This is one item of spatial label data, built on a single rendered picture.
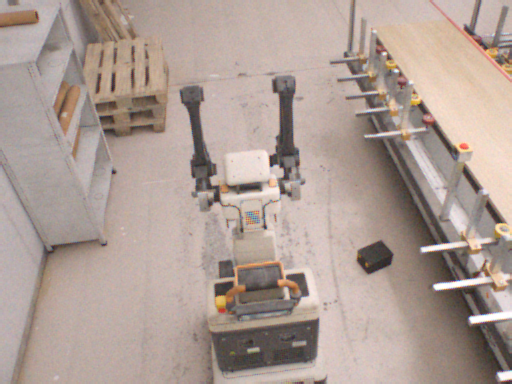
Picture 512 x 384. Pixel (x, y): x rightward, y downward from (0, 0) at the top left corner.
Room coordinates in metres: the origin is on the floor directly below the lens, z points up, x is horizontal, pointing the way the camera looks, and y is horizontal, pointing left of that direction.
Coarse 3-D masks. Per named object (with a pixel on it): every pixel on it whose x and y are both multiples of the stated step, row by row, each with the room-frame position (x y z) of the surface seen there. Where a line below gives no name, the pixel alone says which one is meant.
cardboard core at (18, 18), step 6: (6, 12) 3.10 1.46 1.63; (12, 12) 3.10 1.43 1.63; (18, 12) 3.09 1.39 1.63; (24, 12) 3.09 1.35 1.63; (30, 12) 3.09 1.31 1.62; (36, 12) 3.14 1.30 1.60; (0, 18) 3.06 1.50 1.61; (6, 18) 3.07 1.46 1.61; (12, 18) 3.07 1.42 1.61; (18, 18) 3.07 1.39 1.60; (24, 18) 3.07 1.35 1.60; (30, 18) 3.07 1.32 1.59; (36, 18) 3.12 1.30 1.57; (0, 24) 3.06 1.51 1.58; (6, 24) 3.06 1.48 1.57; (12, 24) 3.07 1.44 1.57; (18, 24) 3.08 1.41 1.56
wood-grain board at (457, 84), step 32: (384, 32) 3.89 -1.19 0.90; (416, 32) 3.84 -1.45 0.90; (448, 32) 3.80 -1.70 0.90; (416, 64) 3.31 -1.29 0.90; (448, 64) 3.28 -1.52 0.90; (480, 64) 3.24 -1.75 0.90; (448, 96) 2.85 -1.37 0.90; (480, 96) 2.82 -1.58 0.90; (448, 128) 2.49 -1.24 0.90; (480, 128) 2.46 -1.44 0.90; (480, 160) 2.15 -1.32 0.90
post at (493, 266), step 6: (504, 234) 1.41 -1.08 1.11; (504, 240) 1.38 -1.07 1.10; (510, 240) 1.38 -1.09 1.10; (498, 246) 1.40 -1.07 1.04; (504, 246) 1.38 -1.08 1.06; (498, 252) 1.39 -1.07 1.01; (504, 252) 1.38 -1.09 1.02; (492, 258) 1.41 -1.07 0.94; (498, 258) 1.38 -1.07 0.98; (504, 258) 1.38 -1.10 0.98; (492, 264) 1.39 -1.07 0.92; (498, 264) 1.38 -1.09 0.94; (492, 270) 1.38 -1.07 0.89; (498, 270) 1.38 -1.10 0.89
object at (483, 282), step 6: (504, 276) 1.36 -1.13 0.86; (510, 276) 1.36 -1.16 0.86; (456, 282) 1.35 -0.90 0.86; (462, 282) 1.35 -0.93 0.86; (468, 282) 1.34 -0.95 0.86; (474, 282) 1.34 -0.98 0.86; (480, 282) 1.34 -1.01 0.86; (486, 282) 1.34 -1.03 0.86; (492, 282) 1.34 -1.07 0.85; (432, 288) 1.34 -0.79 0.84; (438, 288) 1.33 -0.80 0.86; (444, 288) 1.32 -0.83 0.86; (450, 288) 1.32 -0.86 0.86; (456, 288) 1.33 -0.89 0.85; (462, 288) 1.33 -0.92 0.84; (468, 288) 1.33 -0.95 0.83
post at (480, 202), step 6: (480, 192) 1.64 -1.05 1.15; (486, 192) 1.63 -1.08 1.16; (480, 198) 1.63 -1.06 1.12; (486, 198) 1.63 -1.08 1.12; (474, 204) 1.66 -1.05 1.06; (480, 204) 1.62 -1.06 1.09; (474, 210) 1.64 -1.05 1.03; (480, 210) 1.63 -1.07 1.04; (474, 216) 1.63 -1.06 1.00; (480, 216) 1.63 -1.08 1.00; (468, 222) 1.66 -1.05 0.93; (474, 222) 1.63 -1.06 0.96; (468, 228) 1.64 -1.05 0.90; (474, 228) 1.63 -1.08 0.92; (468, 234) 1.63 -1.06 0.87; (474, 234) 1.63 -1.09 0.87; (462, 252) 1.63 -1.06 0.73
